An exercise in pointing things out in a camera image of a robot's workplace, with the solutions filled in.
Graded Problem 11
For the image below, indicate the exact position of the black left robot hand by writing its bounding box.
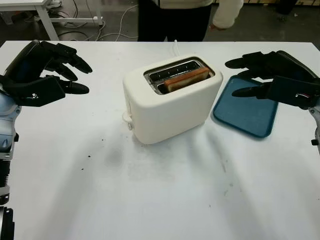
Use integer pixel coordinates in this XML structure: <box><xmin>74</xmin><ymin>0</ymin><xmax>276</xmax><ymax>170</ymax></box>
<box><xmin>3</xmin><ymin>39</ymin><xmax>93</xmax><ymax>95</ymax></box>

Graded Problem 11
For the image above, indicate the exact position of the person's bare hand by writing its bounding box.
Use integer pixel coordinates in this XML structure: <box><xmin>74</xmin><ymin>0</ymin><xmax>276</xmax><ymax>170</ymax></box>
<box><xmin>209</xmin><ymin>23</ymin><xmax>228</xmax><ymax>32</ymax></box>

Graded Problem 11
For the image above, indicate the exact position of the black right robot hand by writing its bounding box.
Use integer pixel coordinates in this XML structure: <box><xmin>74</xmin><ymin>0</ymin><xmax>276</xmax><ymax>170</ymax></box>
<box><xmin>224</xmin><ymin>50</ymin><xmax>320</xmax><ymax>100</ymax></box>

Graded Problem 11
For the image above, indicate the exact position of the browned toast slice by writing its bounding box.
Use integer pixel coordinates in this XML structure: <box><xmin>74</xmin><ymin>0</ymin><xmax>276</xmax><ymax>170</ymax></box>
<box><xmin>163</xmin><ymin>66</ymin><xmax>210</xmax><ymax>95</ymax></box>

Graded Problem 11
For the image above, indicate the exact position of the person's white-sleeved forearm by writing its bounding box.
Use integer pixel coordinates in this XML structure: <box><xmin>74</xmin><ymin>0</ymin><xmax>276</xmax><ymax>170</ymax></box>
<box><xmin>211</xmin><ymin>0</ymin><xmax>245</xmax><ymax>30</ymax></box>

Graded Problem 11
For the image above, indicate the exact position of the cream white toaster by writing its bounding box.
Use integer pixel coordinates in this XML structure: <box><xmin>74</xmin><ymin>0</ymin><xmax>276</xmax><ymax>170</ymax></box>
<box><xmin>121</xmin><ymin>55</ymin><xmax>224</xmax><ymax>146</ymax></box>

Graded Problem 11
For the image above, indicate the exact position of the white desk in background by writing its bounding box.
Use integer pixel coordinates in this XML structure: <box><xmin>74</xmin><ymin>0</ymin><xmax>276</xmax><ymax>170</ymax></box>
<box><xmin>0</xmin><ymin>0</ymin><xmax>106</xmax><ymax>41</ymax></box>

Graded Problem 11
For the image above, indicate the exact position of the blue plastic tray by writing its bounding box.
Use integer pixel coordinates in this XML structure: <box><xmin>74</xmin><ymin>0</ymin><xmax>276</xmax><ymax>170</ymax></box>
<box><xmin>212</xmin><ymin>74</ymin><xmax>280</xmax><ymax>139</ymax></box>

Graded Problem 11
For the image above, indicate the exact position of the white toaster power cord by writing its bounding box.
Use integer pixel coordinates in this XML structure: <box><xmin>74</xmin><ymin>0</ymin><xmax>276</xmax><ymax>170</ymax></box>
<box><xmin>172</xmin><ymin>39</ymin><xmax>181</xmax><ymax>58</ymax></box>

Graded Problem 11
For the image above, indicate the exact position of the white floor cable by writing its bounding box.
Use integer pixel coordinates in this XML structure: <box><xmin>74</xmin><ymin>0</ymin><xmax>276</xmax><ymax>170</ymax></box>
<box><xmin>96</xmin><ymin>4</ymin><xmax>140</xmax><ymax>42</ymax></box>

